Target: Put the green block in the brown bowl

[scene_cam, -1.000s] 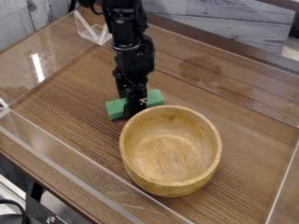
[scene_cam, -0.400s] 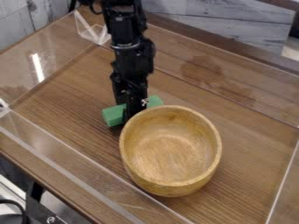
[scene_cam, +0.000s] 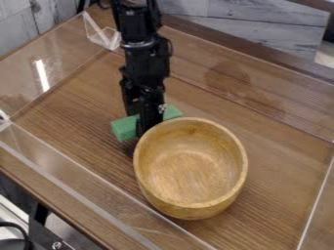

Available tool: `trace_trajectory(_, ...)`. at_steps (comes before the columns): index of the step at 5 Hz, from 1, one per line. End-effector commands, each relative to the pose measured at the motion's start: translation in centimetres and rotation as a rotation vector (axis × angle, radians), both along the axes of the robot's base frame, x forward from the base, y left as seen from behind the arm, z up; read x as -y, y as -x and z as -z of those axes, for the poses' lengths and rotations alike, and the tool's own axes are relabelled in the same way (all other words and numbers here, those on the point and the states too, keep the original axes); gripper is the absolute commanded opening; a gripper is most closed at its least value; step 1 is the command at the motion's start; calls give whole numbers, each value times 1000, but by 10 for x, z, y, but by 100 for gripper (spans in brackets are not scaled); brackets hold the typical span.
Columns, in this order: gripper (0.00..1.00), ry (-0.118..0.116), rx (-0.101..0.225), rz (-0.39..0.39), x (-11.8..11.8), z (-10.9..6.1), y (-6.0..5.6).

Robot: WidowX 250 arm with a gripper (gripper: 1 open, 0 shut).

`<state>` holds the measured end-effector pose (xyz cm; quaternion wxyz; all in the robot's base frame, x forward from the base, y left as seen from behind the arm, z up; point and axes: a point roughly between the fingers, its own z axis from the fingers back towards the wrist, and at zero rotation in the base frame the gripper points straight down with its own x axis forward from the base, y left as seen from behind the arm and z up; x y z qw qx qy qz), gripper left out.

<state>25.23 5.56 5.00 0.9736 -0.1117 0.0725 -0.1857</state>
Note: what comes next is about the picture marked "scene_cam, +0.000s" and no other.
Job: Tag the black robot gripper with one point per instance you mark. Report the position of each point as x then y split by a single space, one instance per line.
143 74

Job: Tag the green rectangular block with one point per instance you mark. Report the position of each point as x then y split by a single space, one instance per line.
124 127

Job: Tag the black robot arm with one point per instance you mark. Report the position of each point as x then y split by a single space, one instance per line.
137 21

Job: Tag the brown wooden bowl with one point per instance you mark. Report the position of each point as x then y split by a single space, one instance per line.
191 166

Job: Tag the clear acrylic tray enclosure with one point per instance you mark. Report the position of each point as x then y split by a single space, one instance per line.
271 98

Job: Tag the black metal table frame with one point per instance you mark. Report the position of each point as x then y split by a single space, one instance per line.
42 239

